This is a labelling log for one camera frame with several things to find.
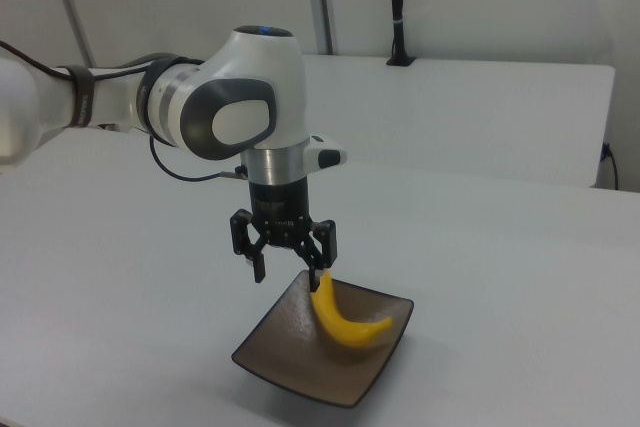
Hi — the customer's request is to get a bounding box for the dark cable to gripper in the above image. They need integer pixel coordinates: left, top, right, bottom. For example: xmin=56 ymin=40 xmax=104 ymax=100
xmin=148 ymin=134 xmax=249 ymax=182

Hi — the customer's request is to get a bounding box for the black pole with clamp base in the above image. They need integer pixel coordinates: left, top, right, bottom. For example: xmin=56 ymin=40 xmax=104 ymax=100
xmin=385 ymin=0 xmax=417 ymax=68

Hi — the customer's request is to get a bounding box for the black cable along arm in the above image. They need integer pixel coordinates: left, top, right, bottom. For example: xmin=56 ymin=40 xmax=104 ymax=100
xmin=0 ymin=39 xmax=206 ymax=79

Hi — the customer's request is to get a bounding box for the black velcro strap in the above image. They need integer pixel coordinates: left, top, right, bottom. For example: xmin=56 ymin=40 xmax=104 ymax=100
xmin=63 ymin=64 xmax=97 ymax=129

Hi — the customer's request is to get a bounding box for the square brown ceramic plate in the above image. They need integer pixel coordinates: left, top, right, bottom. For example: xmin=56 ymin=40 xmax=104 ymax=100
xmin=230 ymin=269 xmax=415 ymax=409

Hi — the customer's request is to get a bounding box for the blue cable at table end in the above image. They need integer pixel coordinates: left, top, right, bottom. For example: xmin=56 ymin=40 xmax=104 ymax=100
xmin=601 ymin=141 xmax=621 ymax=192

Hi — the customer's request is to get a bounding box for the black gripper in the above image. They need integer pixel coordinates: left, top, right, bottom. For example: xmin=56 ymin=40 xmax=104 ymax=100
xmin=229 ymin=177 xmax=338 ymax=293

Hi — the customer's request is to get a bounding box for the yellow banana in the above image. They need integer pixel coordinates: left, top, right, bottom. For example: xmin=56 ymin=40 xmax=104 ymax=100
xmin=309 ymin=269 xmax=395 ymax=351

